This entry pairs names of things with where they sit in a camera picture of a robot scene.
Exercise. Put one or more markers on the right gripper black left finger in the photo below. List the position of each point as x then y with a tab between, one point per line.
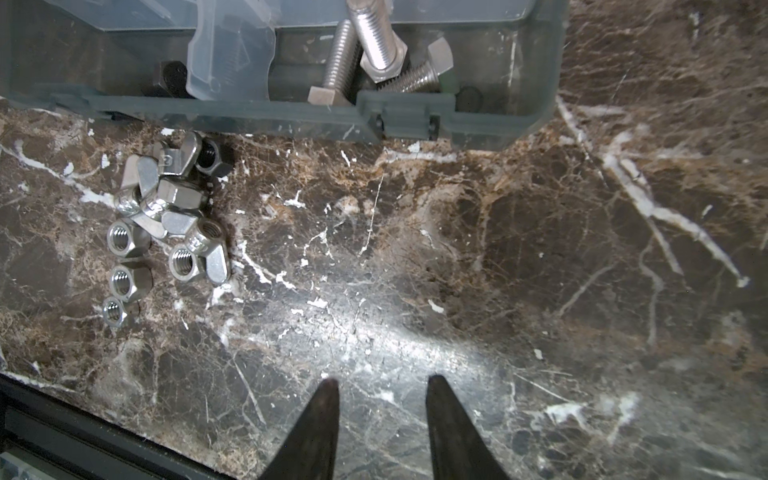
309	450

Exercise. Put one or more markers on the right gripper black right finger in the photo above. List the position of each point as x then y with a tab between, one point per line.
457	449

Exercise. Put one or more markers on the pile of screws and nuts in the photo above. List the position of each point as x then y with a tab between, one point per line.
174	208

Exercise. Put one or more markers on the small silver hex nut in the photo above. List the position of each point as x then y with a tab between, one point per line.
114	312

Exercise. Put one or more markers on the silver wing nut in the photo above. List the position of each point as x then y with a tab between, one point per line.
178	162

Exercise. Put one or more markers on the silver hex bolt lower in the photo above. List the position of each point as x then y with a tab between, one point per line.
435	74

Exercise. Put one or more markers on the clear plastic compartment organizer box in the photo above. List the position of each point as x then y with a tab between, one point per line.
251	65

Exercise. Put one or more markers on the black hex bolt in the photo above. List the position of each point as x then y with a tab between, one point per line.
170	79

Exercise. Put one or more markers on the silver hex bolt upright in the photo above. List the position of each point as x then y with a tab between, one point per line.
385	53

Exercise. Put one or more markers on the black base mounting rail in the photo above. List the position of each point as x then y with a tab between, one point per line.
45	438

